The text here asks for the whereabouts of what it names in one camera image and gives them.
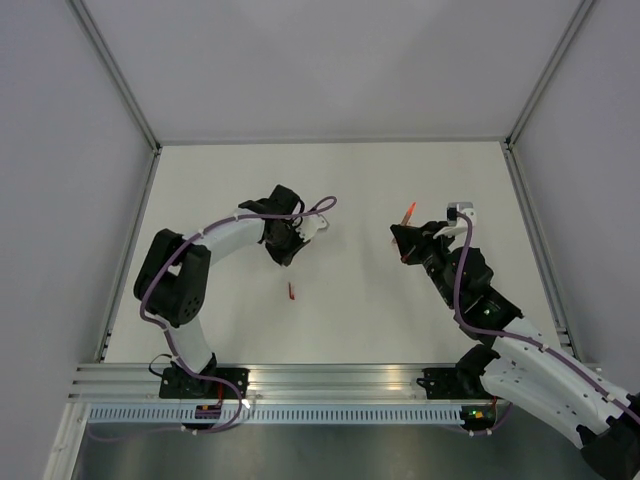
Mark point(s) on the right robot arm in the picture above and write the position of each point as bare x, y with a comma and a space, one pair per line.
513, 360

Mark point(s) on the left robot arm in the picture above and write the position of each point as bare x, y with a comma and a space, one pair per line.
172, 282

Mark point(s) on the right aluminium frame post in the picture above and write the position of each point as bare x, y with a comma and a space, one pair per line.
567, 38

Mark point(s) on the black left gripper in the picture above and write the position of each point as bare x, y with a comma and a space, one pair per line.
286, 258

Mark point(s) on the aluminium frame post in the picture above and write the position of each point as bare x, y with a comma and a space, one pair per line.
104, 54
567, 38

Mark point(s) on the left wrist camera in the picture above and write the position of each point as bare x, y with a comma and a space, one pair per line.
310, 226

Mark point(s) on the left aluminium frame post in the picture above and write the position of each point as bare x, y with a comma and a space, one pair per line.
104, 54

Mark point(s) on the aluminium mounting rail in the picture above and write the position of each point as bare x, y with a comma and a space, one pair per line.
286, 384

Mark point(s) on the white slotted cable duct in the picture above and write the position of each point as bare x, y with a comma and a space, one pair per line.
280, 414

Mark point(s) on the wooden orange highlighter pencil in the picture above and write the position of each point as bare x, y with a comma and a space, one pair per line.
407, 216

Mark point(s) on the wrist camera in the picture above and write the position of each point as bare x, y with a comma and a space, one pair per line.
310, 226
461, 217

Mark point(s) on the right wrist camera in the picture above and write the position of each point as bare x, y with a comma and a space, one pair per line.
461, 217

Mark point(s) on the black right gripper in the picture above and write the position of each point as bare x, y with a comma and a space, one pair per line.
409, 236

